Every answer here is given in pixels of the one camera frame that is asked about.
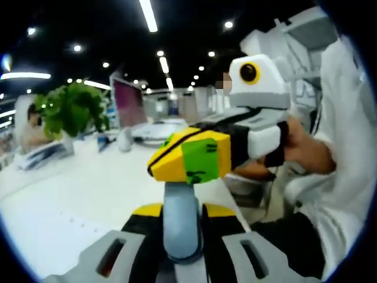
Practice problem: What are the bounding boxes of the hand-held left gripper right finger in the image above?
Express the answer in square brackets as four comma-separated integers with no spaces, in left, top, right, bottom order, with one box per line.
[202,205,304,283]

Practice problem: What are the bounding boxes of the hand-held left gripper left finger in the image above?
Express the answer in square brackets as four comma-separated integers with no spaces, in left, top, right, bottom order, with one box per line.
[73,203,164,283]

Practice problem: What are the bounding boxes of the person's right hand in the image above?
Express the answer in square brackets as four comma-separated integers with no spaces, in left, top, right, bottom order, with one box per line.
[234,116,313,180]

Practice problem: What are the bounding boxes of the person's black trousers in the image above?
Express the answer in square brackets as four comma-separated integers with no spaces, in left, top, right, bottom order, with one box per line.
[250,211,326,283]

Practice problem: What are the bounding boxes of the beige cloth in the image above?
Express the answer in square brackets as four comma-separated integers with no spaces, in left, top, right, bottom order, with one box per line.
[263,173,295,223]

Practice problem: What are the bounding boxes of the person in white shirt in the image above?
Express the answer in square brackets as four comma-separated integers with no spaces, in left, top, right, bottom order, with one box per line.
[284,35,377,281]

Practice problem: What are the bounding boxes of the green potted plant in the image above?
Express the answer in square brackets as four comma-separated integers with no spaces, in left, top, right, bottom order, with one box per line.
[34,81,111,156]

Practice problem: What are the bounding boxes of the stack of blue white booklets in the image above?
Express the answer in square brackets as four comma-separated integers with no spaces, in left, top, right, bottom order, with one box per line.
[16,140,67,171]

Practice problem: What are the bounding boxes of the straight ceiling light strip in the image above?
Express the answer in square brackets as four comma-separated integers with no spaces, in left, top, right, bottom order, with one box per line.
[1,72,51,81]
[138,0,159,33]

